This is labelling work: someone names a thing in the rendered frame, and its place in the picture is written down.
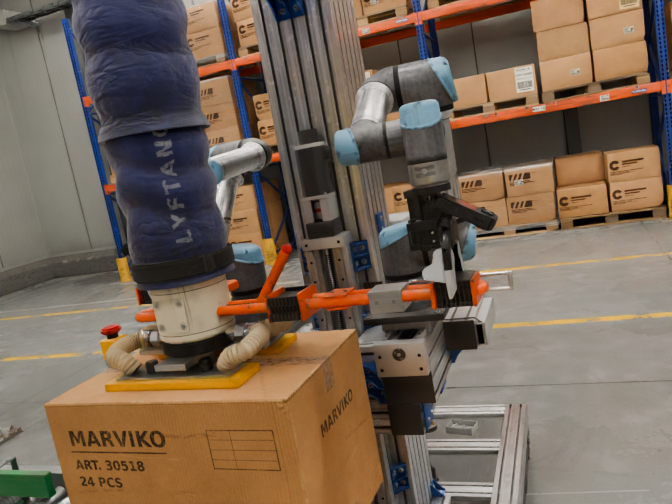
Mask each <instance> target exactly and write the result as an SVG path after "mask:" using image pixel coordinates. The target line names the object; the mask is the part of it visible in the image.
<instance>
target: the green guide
mask: <svg viewBox="0 0 672 504"><path fill-rule="evenodd" d="M9 462H10V463H11V467H12V470H0V496H13V497H38V498H51V497H53V496H54V495H55V494H56V490H55V489H54V485H53V482H52V478H51V471H42V470H19V465H18V462H17V458H16V457H8V458H7V459H5V460H3V461H2V462H0V468H1V467H3V466H4V465H6V464H7V463H9Z"/></svg>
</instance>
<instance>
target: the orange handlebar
mask: <svg viewBox="0 0 672 504"><path fill-rule="evenodd" d="M227 284H228V289H229V292H231V291H233V290H235V289H237V288H239V283H238V280H235V279H234V280H227ZM429 284H430V283H428V284H417V285H408V286H407V290H404V291H402V297H401V298H402V300H403V302H410V301H423V300H431V296H430V289H429ZM488 289H489V285H488V282H487V281H485V280H481V279H480V280H479V283H478V284H477V294H478V296H479V295H482V294H484V293H486V292H487V291H488ZM370 290H371V289H361V290H355V287H352V288H341V289H333V290H332V291H330V292H327V293H316V294H313V295H312V298H311V299H305V302H304V305H305V308H306V309H307V310H308V309H320V308H326V309H325V311H333V310H346V309H349V308H350V307H351V306H359V305H369V299H368V295H367V292H369V291H370ZM256 300H257V299H248V300H237V301H229V302H228V305H229V304H239V303H240V304H241V303H242V304H241V305H229V306H220V307H218V308H217V315H218V316H231V315H244V314H257V313H267V309H266V304H265V302H264V303H256ZM253 302H254V303H253ZM243 303H252V304H243ZM135 320H136V321H137V322H154V321H156V317H155V313H154V308H149V309H145V310H142V311H140V312H138V313H137V314H136V315H135Z"/></svg>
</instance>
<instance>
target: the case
mask: <svg viewBox="0 0 672 504"><path fill-rule="evenodd" d="M296 336H297V340H296V341H295V342H294V343H292V344H291V345H290V346H289V347H288V348H286V349H285V350H284V351H283V352H281V353H280V354H270V355H254V356H252V358H251V359H247V360H246V361H245V363H254V362H258V363H259V365H260V371H258V372H257V373H256V374H255V375H254V376H252V377H251V378H250V379H249V380H247V381H246V382H245V383H244V384H243V385H241V386H240V387H239V388H235V389H199V390H162V391H123V392H106V390H105V384H106V383H108V382H109V381H111V380H113V379H115V378H116V377H118V376H120V375H122V374H123V371H120V370H118V369H116V368H113V367H110V368H108V369H107V370H105V371H103V372H101V373H99V374H97V375H96V376H94V377H92V378H90V379H88V380H87V381H85V382H83V383H81V384H79V385H78V386H76V387H74V388H72V389H70V390H69V391H67V392H65V393H63V394H61V395H60V396H58V397H56V398H54V399H52V400H51V401H49V402H47V403H45V404H44V408H45V412H46V415H47V419H48V423H49V427H50V430H51V434H52V438H53V441H54V445H55V449H56V453H57V456H58V460H59V464H60V467H61V471H62V475H63V479H64V482H65V486H66V490H67V494H68V497H69V501H70V504H371V503H372V501H373V499H374V497H375V495H376V493H377V491H378V489H379V487H380V485H381V483H382V482H383V474H382V469H381V463H380V458H379V452H378V447H377V441H376V436H375V430H374V425H373V419H372V414H371V408H370V403H369V397H368V392H367V386H366V381H365V375H364V370H363V364H362V358H361V353H360V347H359V342H358V336H357V331H356V329H346V330H331V331H316V332H301V333H296Z"/></svg>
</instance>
